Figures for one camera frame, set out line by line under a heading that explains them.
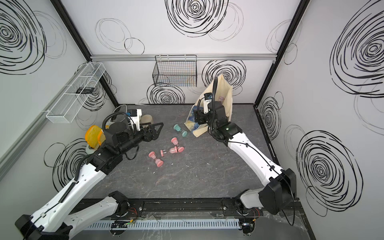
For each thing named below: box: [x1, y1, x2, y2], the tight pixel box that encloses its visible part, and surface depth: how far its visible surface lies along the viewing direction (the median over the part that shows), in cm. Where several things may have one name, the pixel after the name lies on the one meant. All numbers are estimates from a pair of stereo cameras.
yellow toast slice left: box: [84, 125, 103, 149], surface depth 78 cm
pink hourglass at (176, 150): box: [169, 146, 185, 154], surface depth 93 cm
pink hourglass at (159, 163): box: [148, 151, 164, 168], surface depth 90 cm
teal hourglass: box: [173, 124, 188, 137], surface depth 104 cm
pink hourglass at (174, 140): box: [171, 137, 179, 145], surface depth 98 cm
